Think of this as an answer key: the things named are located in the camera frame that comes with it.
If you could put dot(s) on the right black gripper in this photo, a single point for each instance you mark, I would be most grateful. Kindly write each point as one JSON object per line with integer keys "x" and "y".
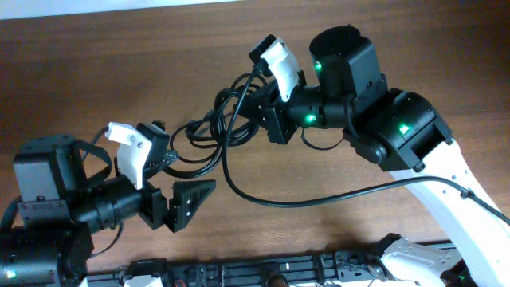
{"x": 275, "y": 120}

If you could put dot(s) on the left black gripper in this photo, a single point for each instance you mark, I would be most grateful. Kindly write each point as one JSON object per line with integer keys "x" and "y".
{"x": 158, "y": 209}

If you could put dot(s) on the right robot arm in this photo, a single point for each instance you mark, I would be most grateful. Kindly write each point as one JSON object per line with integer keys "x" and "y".
{"x": 399, "y": 131}

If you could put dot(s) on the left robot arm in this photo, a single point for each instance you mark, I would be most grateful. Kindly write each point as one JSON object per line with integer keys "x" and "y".
{"x": 71, "y": 189}

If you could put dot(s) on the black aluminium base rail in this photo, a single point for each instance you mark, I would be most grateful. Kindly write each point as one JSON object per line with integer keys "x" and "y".
{"x": 335, "y": 269}

